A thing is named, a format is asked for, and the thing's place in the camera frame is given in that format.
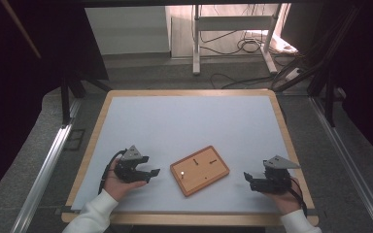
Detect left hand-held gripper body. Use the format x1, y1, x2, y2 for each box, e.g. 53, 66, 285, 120
114, 145, 151, 184

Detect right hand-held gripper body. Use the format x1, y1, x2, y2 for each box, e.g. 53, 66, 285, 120
262, 154, 302, 195

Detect wooden board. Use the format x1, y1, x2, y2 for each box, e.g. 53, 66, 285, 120
169, 145, 231, 198

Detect person's left hand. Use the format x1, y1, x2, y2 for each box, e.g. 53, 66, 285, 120
103, 158, 149, 202

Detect person's right hand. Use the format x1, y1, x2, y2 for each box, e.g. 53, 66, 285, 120
263, 177, 304, 216

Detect white table mat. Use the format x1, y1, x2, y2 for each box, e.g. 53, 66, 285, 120
71, 95, 307, 215

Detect black floor grate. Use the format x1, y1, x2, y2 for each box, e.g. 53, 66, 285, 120
62, 128, 86, 151

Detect black metal stand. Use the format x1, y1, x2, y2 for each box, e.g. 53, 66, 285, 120
59, 69, 113, 126
273, 4, 362, 128

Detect white power strip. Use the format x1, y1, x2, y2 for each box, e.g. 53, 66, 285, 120
285, 67, 303, 82

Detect white panel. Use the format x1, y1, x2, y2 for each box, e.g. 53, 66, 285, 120
85, 5, 171, 56

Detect wooden stick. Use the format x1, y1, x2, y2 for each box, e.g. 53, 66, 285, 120
0, 0, 43, 60

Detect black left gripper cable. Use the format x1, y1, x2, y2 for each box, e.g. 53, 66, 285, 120
97, 149, 129, 195

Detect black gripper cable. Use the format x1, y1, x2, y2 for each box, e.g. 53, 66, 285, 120
97, 149, 129, 195
288, 176, 309, 217

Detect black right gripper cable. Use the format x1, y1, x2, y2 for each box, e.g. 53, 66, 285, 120
288, 176, 309, 217

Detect aluminium rail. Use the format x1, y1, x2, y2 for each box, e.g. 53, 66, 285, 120
308, 96, 373, 233
10, 124, 74, 233

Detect white metal stand frame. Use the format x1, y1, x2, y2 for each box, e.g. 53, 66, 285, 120
191, 3, 279, 76

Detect tangled black floor cables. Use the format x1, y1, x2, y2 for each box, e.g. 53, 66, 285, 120
199, 6, 300, 90

